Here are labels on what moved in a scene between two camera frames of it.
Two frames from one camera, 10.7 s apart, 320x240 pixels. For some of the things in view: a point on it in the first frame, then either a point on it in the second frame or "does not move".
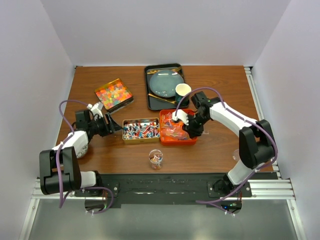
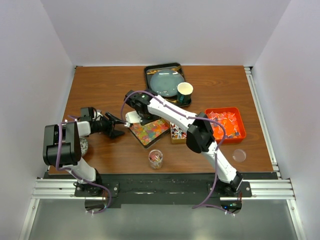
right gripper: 192,131 to 144,121
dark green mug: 181,90 does not move
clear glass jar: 156,157 does not move
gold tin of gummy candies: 114,95 to 150,133
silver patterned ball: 82,151 does not move
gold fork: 153,71 does not move
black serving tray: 156,102 does not move
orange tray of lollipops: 172,133 to 231,117
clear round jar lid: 236,156 does not move
